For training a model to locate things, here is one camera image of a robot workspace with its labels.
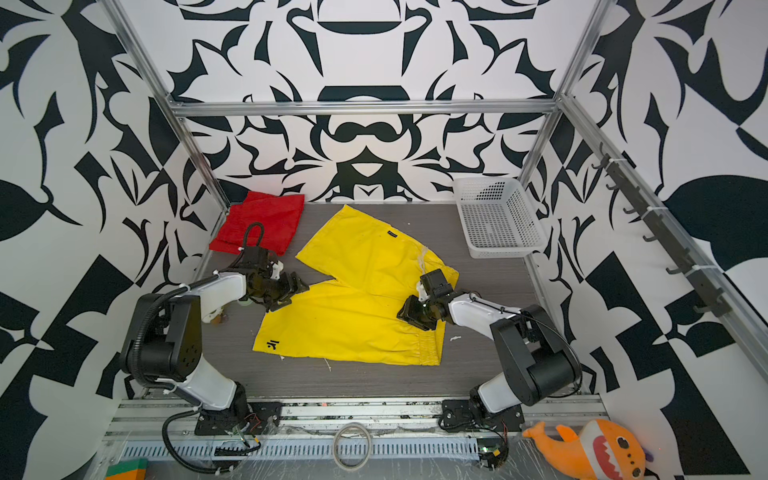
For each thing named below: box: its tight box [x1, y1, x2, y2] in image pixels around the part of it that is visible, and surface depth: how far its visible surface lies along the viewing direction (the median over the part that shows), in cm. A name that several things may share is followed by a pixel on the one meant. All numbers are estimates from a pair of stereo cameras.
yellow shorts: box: [253, 205, 447, 365], surface depth 96 cm
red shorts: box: [210, 191, 305, 256], surface depth 116 cm
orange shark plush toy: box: [522, 419, 647, 480], surface depth 66 cm
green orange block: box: [105, 458, 149, 480], surface depth 67 cm
